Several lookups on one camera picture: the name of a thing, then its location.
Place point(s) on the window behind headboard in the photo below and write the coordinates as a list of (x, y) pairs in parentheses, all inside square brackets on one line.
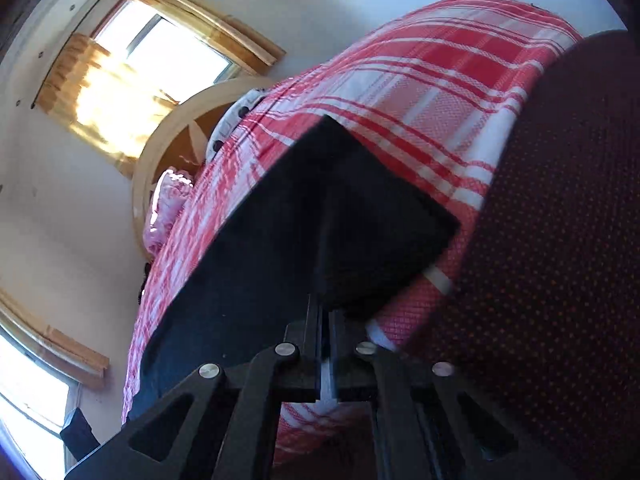
[(165, 45)]

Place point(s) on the pink floral pillow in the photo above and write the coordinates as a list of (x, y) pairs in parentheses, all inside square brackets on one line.
[(165, 210)]

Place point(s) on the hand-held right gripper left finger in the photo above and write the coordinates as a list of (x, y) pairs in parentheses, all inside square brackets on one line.
[(305, 360)]

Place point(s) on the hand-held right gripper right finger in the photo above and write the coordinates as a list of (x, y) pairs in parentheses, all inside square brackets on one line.
[(345, 360)]

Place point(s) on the bed with red plaid sheet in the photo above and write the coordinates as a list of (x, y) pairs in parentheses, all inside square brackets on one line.
[(400, 85)]

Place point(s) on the beige wooden headboard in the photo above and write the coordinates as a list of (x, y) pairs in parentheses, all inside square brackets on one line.
[(150, 160)]

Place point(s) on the wide sunlit yellow curtain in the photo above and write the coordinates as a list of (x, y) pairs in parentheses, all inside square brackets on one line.
[(100, 110)]

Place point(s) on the dark red dotted clothing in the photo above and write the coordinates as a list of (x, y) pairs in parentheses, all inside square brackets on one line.
[(550, 235)]

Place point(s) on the white patterned pillow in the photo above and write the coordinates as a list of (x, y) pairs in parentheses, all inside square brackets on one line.
[(227, 120)]

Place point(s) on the large side window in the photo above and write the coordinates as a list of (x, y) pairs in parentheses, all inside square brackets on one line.
[(30, 390)]

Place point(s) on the narrow yellow curtain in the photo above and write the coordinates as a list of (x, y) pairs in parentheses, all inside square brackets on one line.
[(240, 40)]

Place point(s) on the dark object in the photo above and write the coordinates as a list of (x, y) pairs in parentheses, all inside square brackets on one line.
[(77, 432)]

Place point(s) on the black pants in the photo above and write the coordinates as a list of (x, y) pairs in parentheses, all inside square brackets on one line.
[(300, 210)]

